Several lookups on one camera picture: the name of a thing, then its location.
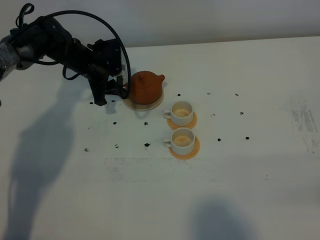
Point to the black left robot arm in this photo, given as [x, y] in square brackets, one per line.
[48, 43]

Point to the near orange cup coaster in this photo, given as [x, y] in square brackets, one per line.
[189, 156]

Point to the far white teacup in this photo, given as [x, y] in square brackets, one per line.
[181, 113]

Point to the brown clay teapot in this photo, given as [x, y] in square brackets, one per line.
[145, 87]

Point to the orange cup coaster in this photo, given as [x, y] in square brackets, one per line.
[191, 125]
[189, 156]

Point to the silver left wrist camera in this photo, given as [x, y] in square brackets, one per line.
[123, 68]

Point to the white teacup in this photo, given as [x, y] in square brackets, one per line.
[181, 113]
[182, 141]

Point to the far orange cup coaster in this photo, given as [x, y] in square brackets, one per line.
[191, 125]

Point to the beige round teapot coaster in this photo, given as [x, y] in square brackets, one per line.
[143, 107]

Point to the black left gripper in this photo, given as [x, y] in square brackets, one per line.
[97, 62]

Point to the near white teacup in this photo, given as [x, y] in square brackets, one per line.
[182, 141]

